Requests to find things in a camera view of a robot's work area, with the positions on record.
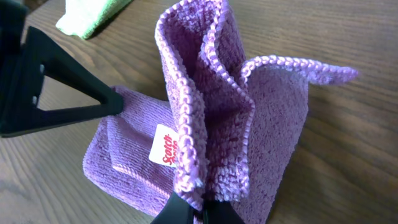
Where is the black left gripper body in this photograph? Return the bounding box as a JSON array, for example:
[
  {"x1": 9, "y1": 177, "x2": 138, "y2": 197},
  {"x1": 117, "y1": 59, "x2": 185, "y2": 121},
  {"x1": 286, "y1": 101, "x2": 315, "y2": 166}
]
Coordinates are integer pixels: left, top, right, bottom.
[{"x1": 1, "y1": 1, "x2": 43, "y2": 138}]

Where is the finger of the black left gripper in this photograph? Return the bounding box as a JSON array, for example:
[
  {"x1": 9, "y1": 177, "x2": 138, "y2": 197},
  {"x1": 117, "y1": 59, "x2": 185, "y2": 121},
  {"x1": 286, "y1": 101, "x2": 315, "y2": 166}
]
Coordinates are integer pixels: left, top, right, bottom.
[{"x1": 18, "y1": 27, "x2": 124, "y2": 131}]

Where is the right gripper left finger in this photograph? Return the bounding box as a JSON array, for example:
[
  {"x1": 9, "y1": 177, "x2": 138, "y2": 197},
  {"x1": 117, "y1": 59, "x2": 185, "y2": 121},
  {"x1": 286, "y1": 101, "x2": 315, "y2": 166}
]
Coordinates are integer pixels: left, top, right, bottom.
[{"x1": 150, "y1": 192, "x2": 203, "y2": 224}]

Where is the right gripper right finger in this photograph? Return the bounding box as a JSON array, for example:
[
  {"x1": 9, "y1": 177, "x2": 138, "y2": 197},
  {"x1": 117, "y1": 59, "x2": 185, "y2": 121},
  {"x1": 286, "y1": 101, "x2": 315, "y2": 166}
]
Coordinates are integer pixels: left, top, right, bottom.
[{"x1": 203, "y1": 200, "x2": 244, "y2": 224}]

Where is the purple cloth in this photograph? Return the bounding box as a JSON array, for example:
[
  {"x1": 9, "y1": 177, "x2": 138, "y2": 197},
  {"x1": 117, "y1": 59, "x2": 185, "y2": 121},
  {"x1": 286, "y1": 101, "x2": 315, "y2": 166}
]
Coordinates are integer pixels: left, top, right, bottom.
[{"x1": 83, "y1": 1, "x2": 358, "y2": 223}]

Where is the folded green cloth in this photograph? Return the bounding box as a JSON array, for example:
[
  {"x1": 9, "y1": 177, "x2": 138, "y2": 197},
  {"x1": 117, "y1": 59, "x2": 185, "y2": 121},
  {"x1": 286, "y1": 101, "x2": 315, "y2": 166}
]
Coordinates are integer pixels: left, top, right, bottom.
[{"x1": 55, "y1": 0, "x2": 131, "y2": 39}]

